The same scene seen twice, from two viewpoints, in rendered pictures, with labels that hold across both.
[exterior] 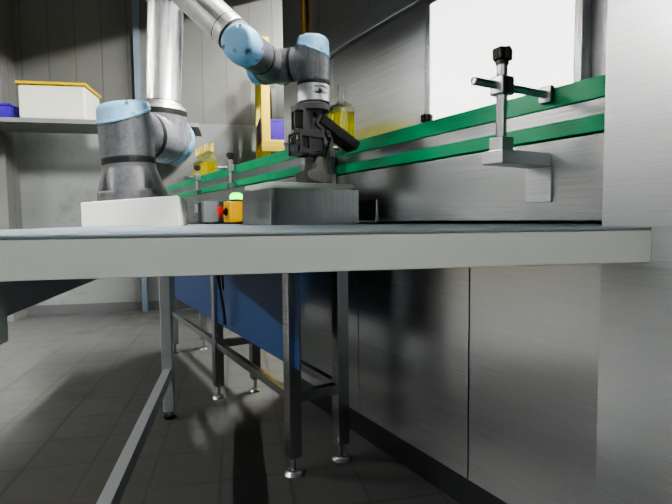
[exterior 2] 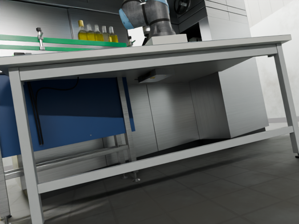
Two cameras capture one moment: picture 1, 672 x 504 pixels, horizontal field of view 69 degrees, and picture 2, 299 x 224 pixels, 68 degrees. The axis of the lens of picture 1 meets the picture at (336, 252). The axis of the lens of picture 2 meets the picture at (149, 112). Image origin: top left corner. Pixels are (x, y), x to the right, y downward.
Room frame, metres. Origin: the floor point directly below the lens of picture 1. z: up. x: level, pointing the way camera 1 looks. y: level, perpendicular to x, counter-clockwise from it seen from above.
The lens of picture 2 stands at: (1.37, 1.65, 0.38)
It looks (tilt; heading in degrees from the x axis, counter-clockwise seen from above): 2 degrees up; 265
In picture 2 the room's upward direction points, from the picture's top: 10 degrees counter-clockwise
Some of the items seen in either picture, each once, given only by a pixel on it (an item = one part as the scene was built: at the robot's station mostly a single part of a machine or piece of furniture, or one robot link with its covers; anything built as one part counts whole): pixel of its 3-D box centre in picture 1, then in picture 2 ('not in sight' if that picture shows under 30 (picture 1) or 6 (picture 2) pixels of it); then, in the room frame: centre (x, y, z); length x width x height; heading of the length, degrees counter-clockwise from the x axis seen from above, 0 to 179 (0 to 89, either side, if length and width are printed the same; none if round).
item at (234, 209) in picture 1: (235, 212); not in sight; (1.63, 0.33, 0.79); 0.07 x 0.07 x 0.07; 31
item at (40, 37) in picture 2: (224, 170); (41, 38); (1.79, 0.40, 0.94); 0.07 x 0.04 x 0.13; 121
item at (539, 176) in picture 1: (512, 127); not in sight; (0.75, -0.27, 0.90); 0.17 x 0.05 x 0.23; 121
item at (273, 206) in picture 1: (310, 208); not in sight; (1.16, 0.06, 0.79); 0.27 x 0.17 x 0.08; 121
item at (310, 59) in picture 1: (312, 62); not in sight; (1.14, 0.05, 1.12); 0.09 x 0.08 x 0.11; 74
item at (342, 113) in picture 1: (342, 140); (114, 46); (1.41, -0.02, 0.99); 0.06 x 0.06 x 0.21; 30
